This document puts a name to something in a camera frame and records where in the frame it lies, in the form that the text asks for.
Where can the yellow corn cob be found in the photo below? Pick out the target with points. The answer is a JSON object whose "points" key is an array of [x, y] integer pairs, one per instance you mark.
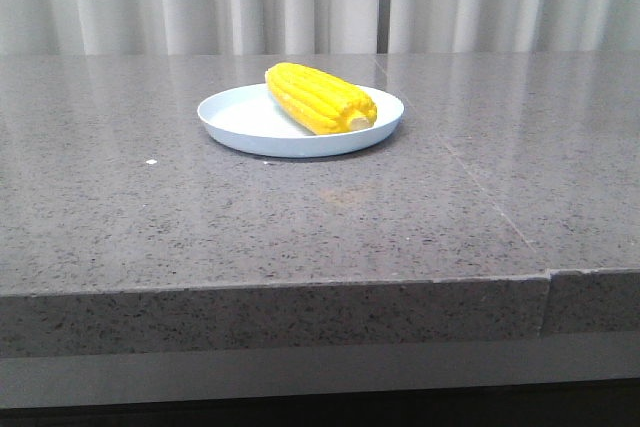
{"points": [[318, 101]]}

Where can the grey pleated curtain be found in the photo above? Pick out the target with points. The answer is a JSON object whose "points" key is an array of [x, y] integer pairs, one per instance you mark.
{"points": [[243, 27]]}

